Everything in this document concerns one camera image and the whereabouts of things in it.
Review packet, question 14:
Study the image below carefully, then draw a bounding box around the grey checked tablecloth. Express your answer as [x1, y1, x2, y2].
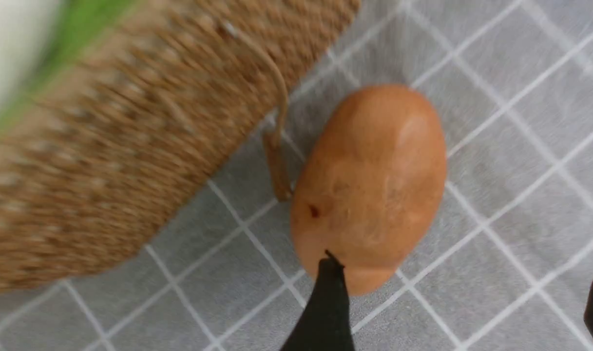
[0, 0, 593, 351]

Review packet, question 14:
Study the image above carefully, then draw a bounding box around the brown potato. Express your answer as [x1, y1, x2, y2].
[290, 84, 446, 297]

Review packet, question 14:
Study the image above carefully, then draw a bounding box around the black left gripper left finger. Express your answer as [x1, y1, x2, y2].
[281, 250, 356, 351]

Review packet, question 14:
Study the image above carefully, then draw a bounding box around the white oval gourd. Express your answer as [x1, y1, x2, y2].
[0, 0, 65, 111]

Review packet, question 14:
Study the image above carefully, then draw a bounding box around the woven wicker basket green lining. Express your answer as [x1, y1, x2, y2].
[0, 0, 361, 294]

